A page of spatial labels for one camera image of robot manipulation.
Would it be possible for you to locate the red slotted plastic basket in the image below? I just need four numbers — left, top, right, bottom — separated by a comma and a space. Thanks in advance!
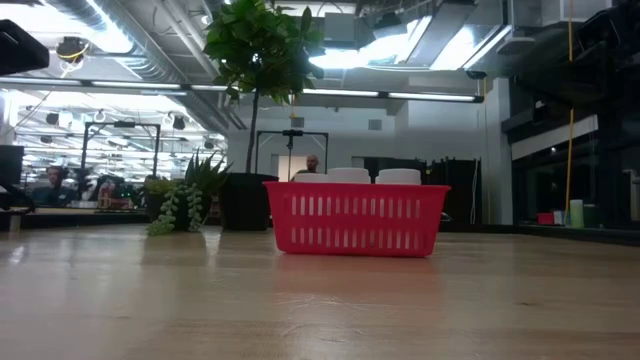
262, 180, 452, 259

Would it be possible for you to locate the person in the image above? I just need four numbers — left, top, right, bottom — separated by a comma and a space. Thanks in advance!
290, 154, 322, 183
29, 165, 79, 208

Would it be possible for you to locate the spiky green succulent plant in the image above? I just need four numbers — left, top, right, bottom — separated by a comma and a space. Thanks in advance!
183, 149, 234, 201

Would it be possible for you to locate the long ceiling light bar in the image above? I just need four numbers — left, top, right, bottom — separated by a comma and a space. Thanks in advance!
302, 88, 485, 104
0, 76, 232, 95

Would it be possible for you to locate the black partition screen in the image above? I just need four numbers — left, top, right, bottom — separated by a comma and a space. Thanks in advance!
363, 157, 482, 233

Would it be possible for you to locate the small black planter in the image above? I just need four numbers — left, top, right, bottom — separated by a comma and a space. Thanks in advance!
145, 192, 221, 233

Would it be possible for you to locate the tall green leafy tree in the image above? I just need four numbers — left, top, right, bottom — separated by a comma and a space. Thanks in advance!
202, 0, 326, 174

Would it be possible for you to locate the trailing bead succulent plant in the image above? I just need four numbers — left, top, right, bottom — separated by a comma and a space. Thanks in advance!
146, 182, 205, 237

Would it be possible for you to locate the background wooden desk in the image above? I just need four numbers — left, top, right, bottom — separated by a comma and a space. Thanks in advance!
0, 206, 151, 232

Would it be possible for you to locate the light green cup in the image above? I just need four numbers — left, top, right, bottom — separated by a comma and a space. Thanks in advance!
569, 199, 585, 229

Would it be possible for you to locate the dark green cup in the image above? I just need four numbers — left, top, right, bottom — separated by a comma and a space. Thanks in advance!
583, 203, 601, 229

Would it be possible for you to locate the black round ceiling device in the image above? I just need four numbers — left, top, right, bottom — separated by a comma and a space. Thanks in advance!
54, 36, 91, 64

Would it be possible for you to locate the black computer monitor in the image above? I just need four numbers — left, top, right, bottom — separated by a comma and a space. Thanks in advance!
0, 144, 25, 186

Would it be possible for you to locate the black metal frame rig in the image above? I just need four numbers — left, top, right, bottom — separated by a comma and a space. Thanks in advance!
77, 121, 161, 201

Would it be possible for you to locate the yellow hanging cable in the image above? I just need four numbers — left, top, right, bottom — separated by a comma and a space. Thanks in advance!
564, 0, 576, 224

